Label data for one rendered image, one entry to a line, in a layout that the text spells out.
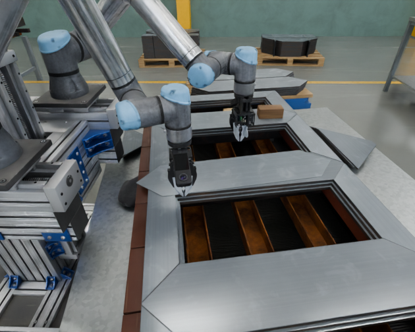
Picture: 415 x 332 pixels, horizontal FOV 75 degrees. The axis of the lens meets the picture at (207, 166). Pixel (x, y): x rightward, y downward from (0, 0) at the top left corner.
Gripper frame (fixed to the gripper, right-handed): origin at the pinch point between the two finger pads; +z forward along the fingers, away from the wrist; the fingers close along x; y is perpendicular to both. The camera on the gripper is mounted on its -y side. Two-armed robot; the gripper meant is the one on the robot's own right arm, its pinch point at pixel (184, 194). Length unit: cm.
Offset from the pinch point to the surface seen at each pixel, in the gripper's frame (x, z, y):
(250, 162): -26.8, 0.7, 15.6
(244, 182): -21.3, 0.8, 4.2
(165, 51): 7, 57, 457
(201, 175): -6.9, 0.7, 10.2
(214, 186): -10.7, 0.8, 3.3
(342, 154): -71, 7, 24
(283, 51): -206, 60, 432
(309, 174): -46.1, 0.8, 5.1
